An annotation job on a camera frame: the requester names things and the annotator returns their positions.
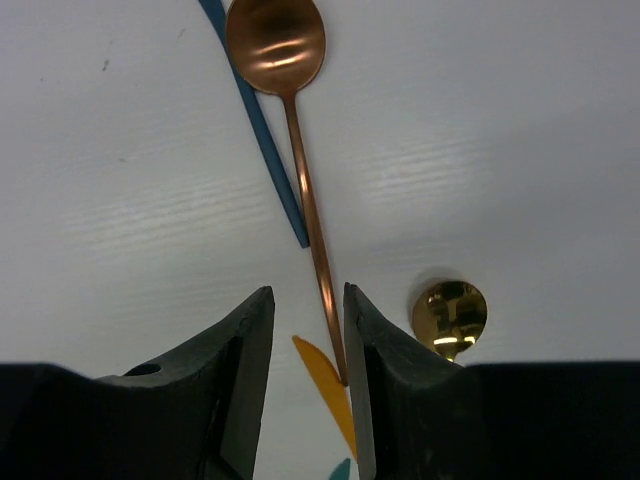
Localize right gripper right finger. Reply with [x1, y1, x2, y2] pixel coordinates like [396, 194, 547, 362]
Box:
[343, 283, 480, 479]

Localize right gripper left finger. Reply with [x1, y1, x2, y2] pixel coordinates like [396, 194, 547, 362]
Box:
[97, 286, 275, 479]

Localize gold spoon blue handle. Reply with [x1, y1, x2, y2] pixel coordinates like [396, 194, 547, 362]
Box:
[411, 279, 488, 362]

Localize copper metal spoon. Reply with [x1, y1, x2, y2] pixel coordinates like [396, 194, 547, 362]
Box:
[226, 1, 348, 385]

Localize blue plastic knife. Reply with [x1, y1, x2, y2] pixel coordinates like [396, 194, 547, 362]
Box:
[199, 0, 310, 249]

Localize teal plastic knife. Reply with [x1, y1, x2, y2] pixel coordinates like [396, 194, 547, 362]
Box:
[329, 458, 351, 480]

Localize orange plastic knife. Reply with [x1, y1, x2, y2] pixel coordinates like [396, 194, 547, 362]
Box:
[292, 335, 357, 459]

